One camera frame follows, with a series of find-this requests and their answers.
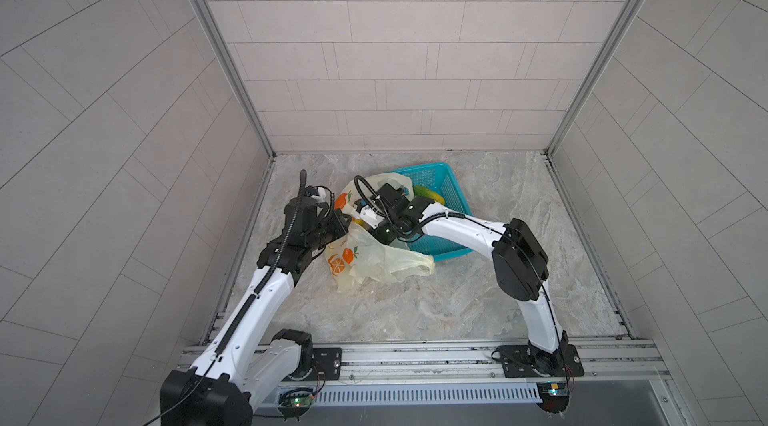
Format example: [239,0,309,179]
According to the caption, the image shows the cream plastic bag fruit print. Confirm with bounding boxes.
[324,182,436,292]

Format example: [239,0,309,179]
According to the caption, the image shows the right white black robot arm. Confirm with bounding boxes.
[354,184,569,376]

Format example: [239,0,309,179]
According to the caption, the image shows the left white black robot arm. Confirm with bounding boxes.
[155,183,350,425]

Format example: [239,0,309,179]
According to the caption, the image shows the teal plastic basket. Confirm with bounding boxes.
[394,162,472,262]

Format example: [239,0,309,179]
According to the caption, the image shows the left circuit board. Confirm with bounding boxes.
[277,387,315,420]

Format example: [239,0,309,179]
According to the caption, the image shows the circuit board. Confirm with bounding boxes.
[277,387,315,420]
[536,382,571,414]

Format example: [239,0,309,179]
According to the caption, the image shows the white vent grille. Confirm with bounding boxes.
[311,382,542,407]

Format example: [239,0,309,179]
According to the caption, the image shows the right circuit board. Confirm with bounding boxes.
[536,382,571,414]

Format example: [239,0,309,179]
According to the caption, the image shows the left black cable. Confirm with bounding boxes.
[140,169,334,426]

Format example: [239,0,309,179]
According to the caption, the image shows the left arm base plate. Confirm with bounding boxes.
[297,347,343,382]

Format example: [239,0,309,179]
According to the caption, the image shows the aluminium mounting rail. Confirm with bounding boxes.
[170,338,670,388]

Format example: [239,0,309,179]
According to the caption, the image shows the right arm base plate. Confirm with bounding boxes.
[491,343,585,378]

